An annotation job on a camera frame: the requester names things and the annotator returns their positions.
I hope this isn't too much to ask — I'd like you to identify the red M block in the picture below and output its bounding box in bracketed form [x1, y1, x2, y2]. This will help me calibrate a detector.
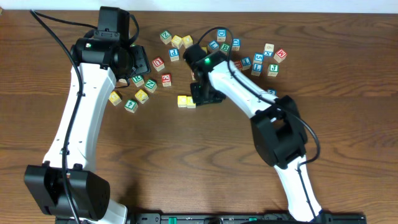
[274, 49, 287, 63]

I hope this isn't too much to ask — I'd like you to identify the yellow K block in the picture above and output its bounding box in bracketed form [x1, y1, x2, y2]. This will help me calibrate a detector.
[135, 90, 149, 104]

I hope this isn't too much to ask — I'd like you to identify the green B block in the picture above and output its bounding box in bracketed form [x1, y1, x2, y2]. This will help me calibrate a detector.
[220, 43, 231, 55]

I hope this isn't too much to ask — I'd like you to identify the blue L block lower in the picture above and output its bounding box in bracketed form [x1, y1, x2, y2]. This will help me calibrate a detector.
[251, 63, 263, 77]

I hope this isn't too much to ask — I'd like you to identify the yellow C block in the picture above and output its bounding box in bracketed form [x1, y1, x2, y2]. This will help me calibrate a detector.
[177, 95, 187, 108]

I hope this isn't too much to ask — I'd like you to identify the blue 2 block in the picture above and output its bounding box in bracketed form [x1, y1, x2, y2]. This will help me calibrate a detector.
[267, 89, 277, 95]

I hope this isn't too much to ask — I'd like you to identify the yellow block upper left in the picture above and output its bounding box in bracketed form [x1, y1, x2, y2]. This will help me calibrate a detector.
[171, 35, 183, 49]

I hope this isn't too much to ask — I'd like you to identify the yellow G block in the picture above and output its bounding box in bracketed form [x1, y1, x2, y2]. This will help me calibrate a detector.
[108, 91, 122, 106]

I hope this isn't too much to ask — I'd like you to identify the green R block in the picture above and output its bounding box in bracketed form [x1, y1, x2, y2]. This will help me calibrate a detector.
[131, 75, 145, 87]

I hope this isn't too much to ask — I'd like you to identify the green 4 block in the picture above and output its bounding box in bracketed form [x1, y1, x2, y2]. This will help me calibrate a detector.
[124, 100, 138, 113]

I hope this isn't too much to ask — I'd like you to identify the red E block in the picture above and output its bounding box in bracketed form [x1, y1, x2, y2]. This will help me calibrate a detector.
[161, 73, 172, 87]

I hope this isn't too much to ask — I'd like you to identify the blue D block top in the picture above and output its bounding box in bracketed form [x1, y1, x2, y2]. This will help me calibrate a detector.
[216, 29, 227, 42]

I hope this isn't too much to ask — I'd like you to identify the yellow O block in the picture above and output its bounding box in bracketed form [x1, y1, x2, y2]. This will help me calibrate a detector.
[187, 96, 196, 109]

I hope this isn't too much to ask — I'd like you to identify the blue P block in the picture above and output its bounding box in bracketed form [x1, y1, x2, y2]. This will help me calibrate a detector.
[169, 48, 180, 62]

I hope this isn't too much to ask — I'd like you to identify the red u block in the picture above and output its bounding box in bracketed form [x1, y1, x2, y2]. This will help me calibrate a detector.
[234, 60, 243, 71]
[152, 57, 165, 72]

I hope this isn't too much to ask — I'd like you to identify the green Z block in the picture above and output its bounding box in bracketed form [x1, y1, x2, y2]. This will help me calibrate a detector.
[160, 30, 172, 45]

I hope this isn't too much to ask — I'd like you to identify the blue I block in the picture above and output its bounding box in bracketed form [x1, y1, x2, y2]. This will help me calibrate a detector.
[241, 57, 251, 71]

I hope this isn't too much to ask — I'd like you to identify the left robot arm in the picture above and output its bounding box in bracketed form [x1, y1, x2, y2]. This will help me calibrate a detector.
[24, 6, 150, 223]

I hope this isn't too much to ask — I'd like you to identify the blue 5 block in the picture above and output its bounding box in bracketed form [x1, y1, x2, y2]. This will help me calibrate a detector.
[253, 53, 264, 64]

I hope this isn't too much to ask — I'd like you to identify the blue l block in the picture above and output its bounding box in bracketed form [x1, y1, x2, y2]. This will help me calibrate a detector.
[251, 63, 263, 77]
[207, 40, 220, 53]

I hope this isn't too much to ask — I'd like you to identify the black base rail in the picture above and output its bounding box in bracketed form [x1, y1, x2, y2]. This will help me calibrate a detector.
[126, 211, 367, 224]

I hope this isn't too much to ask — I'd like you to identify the blue d block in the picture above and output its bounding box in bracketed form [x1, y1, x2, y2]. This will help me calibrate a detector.
[216, 29, 227, 42]
[231, 39, 241, 51]

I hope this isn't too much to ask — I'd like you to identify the green J block right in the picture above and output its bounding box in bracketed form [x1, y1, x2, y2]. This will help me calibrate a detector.
[267, 64, 279, 77]

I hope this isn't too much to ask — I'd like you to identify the blue L block upper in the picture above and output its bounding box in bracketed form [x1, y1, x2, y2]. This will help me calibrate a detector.
[207, 40, 220, 53]

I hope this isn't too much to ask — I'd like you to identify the yellow block upper right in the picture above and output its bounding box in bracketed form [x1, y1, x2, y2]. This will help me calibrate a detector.
[182, 35, 193, 49]

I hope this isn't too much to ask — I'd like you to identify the green V block left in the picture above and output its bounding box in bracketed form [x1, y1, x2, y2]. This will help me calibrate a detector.
[118, 78, 127, 83]

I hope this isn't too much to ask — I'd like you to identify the blue X block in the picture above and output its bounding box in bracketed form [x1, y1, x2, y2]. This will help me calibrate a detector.
[264, 43, 274, 57]

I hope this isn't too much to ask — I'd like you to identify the red U block left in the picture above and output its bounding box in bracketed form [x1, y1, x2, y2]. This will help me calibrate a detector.
[152, 57, 165, 72]

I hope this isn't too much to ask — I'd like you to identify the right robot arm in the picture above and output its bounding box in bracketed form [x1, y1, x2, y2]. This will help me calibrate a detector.
[183, 44, 322, 222]

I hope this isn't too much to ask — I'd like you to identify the green N block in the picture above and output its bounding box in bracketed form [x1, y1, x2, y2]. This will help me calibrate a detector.
[144, 79, 157, 93]

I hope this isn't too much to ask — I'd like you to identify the red U block centre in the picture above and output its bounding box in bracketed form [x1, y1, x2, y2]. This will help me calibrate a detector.
[234, 60, 243, 71]

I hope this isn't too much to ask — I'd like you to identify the blue D block right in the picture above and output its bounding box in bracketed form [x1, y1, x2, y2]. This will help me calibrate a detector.
[231, 39, 241, 51]

